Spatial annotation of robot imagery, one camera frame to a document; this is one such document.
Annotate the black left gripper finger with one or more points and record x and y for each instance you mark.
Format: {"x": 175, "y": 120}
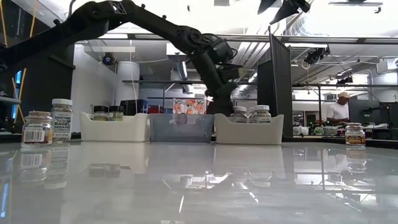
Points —
{"x": 220, "y": 104}

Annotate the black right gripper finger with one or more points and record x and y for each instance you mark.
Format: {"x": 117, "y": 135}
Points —
{"x": 264, "y": 4}
{"x": 287, "y": 7}

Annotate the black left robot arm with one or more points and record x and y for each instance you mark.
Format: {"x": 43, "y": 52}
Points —
{"x": 93, "y": 18}

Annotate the floral print picture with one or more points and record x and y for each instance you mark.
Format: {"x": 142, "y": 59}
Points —
{"x": 188, "y": 106}

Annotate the white plastic bin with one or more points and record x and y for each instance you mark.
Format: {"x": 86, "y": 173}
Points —
{"x": 248, "y": 133}
{"x": 115, "y": 130}

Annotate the grey translucent plastic bin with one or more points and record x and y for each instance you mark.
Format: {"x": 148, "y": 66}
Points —
{"x": 182, "y": 130}

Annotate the white box fixture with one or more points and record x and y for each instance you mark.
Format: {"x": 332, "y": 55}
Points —
{"x": 174, "y": 49}

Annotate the black partition panel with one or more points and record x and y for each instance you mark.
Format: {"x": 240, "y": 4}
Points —
{"x": 280, "y": 87}

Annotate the white cylinder tank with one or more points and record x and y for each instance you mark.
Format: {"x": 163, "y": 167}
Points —
{"x": 127, "y": 81}

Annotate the black-lid glass spice jar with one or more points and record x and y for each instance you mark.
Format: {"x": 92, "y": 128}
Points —
{"x": 116, "y": 113}
{"x": 100, "y": 113}

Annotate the round black blue device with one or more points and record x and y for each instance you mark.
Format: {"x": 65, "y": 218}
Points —
{"x": 108, "y": 59}

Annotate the person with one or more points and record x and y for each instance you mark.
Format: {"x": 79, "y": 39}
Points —
{"x": 337, "y": 112}

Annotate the black computer monitor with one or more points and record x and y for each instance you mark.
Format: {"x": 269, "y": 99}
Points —
{"x": 363, "y": 110}

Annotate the black desk equipment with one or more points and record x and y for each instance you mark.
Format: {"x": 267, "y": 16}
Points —
{"x": 388, "y": 121}

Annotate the blue light strip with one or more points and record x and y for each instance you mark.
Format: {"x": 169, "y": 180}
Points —
{"x": 18, "y": 93}

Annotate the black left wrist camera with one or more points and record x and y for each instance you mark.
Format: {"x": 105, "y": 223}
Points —
{"x": 231, "y": 73}

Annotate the black overhead camera cluster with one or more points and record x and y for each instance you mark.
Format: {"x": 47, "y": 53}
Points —
{"x": 317, "y": 55}

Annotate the black horizontal rail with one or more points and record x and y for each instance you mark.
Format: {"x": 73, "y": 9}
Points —
{"x": 155, "y": 81}

